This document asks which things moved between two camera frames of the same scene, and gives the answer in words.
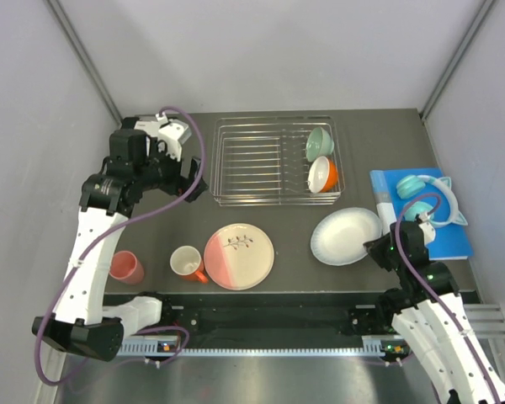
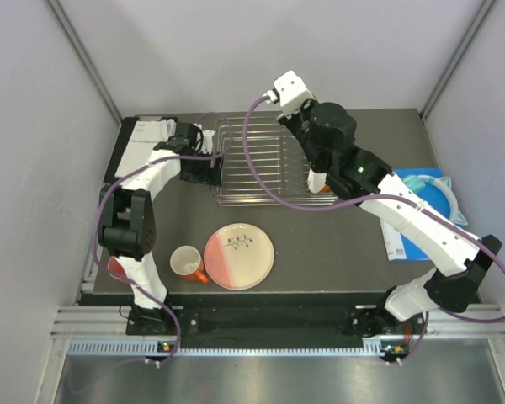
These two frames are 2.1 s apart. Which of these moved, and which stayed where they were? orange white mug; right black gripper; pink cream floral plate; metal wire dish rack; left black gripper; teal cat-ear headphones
Moved: left black gripper; right black gripper
Stayed: orange white mug; pink cream floral plate; metal wire dish rack; teal cat-ear headphones
